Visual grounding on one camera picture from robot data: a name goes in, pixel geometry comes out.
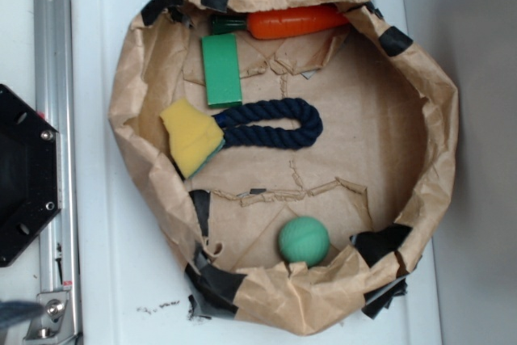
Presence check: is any green rubber ball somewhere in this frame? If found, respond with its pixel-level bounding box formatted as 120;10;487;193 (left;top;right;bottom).
278;216;330;267

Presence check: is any brown paper bag bin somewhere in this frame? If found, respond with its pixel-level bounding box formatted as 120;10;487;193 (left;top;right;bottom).
108;0;459;335

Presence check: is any yellow sponge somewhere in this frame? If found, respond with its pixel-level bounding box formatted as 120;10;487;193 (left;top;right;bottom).
160;99;225;179

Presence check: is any green wooden block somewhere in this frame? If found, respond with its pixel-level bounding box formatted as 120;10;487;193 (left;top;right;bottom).
202;34;242;108

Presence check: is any orange toy carrot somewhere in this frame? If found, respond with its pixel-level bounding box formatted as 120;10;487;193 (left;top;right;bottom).
210;5;349;40

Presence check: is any blue-grey cloth corner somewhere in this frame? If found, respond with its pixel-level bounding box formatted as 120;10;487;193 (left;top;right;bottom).
0;301;45;330

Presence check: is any navy blue rope loop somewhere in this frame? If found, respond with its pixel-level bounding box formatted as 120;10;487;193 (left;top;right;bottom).
215;97;324;152

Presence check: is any aluminium extrusion rail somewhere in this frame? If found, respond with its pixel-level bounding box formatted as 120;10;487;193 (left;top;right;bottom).
34;0;83;344

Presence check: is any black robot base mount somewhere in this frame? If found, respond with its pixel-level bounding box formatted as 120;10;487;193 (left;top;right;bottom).
1;85;61;267

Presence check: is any metal corner bracket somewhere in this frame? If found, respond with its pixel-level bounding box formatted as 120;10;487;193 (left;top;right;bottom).
23;291;74;344

